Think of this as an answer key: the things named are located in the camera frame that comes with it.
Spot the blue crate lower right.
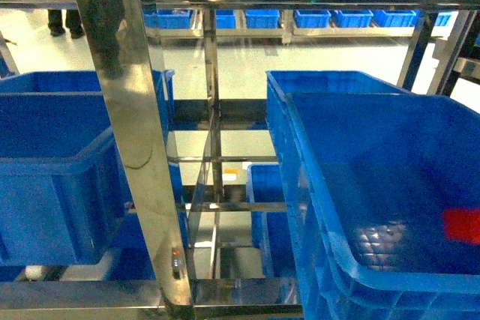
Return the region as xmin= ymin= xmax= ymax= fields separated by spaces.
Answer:
xmin=246 ymin=163 xmax=296 ymax=278

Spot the blue crate shelf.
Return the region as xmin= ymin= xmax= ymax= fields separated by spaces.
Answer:
xmin=1 ymin=93 xmax=127 ymax=266
xmin=280 ymin=93 xmax=479 ymax=319

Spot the stainless steel shelf rack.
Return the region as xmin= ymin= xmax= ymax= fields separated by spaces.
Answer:
xmin=1 ymin=0 xmax=479 ymax=319

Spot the red toy block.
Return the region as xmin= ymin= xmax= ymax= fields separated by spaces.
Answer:
xmin=442 ymin=208 xmax=479 ymax=245

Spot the person in dark clothes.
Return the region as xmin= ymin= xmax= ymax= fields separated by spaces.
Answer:
xmin=47 ymin=10 xmax=85 ymax=40

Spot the blue crate right middle shelf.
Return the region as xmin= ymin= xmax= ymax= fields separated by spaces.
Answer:
xmin=280 ymin=93 xmax=479 ymax=319

